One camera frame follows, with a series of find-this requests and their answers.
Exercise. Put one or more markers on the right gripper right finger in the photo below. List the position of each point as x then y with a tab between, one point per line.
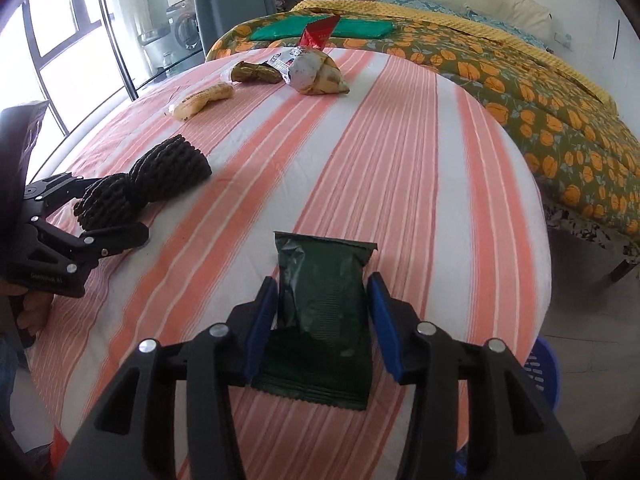
513	432

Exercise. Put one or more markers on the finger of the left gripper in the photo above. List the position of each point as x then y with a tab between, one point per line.
95	242
54	192

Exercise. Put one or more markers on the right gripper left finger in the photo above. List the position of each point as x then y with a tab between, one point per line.
130	431

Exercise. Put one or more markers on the dark green snack packet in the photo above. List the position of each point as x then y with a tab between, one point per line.
320	351

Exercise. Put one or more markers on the gold black tea packet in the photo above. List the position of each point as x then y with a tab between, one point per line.
251	72

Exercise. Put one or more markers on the red white snack bag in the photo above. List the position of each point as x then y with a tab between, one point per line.
307	69

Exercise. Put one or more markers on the black knitted item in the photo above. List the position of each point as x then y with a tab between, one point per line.
162	173

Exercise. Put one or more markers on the person's left hand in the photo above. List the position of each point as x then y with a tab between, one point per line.
36	307

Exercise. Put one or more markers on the blue plastic basket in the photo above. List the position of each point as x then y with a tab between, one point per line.
542	368

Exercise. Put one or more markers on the black framed window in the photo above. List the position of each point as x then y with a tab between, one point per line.
86	58

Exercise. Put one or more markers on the washing machine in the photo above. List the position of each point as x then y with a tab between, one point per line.
183	23

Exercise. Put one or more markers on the orange floral green quilt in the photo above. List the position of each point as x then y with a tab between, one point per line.
583	157

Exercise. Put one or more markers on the pink striped bed sheet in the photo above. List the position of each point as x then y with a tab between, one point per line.
406	159

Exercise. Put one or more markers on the folded green cloth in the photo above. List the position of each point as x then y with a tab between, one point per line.
331	25

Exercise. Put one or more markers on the yellow textured blanket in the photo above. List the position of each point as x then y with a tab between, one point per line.
388	10

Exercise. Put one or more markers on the blue floral pillow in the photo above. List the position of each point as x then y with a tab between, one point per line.
432	6

